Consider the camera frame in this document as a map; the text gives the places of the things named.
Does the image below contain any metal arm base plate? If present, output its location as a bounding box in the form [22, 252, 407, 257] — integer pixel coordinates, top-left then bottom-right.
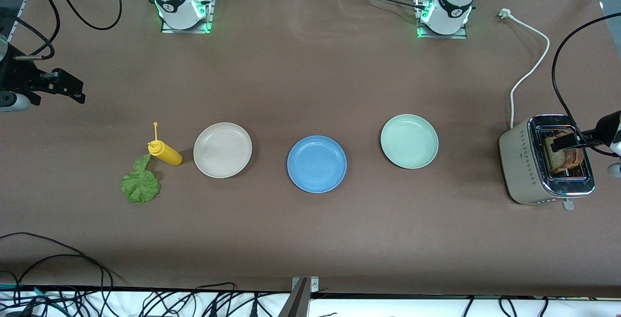
[161, 0, 214, 34]
[416, 0, 469, 40]

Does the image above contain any blue round plate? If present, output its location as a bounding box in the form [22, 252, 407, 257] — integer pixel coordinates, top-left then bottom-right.
[287, 135, 347, 194]

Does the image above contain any green round plate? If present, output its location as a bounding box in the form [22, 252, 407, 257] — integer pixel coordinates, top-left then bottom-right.
[380, 114, 439, 169]

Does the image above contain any small metal bracket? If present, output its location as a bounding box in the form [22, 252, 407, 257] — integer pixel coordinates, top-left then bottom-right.
[291, 277, 319, 292]

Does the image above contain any beige round plate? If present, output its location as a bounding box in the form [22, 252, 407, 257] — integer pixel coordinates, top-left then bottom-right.
[193, 122, 253, 179]

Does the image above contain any white toaster power cord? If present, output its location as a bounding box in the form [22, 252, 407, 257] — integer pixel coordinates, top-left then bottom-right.
[499, 8, 551, 130]

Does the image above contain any dark metal pole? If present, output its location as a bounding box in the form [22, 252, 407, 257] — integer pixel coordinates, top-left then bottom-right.
[279, 278, 310, 317]

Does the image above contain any beige chrome toaster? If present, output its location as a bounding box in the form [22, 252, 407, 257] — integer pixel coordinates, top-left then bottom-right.
[499, 114, 596, 211]

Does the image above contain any green lettuce leaf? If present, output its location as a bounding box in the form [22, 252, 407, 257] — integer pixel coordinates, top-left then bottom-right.
[120, 154, 161, 204]

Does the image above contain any yellow squeeze bottle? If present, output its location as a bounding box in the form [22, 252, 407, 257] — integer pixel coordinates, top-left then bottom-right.
[147, 122, 183, 166]

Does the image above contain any brown bread slice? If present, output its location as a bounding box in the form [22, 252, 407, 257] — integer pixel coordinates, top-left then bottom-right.
[563, 133, 585, 171]
[543, 135, 568, 174]

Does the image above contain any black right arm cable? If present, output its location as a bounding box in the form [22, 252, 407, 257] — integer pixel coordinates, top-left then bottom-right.
[10, 0, 123, 61]

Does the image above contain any long black cable loop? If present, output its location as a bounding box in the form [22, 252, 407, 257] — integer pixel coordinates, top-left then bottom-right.
[0, 232, 124, 317]

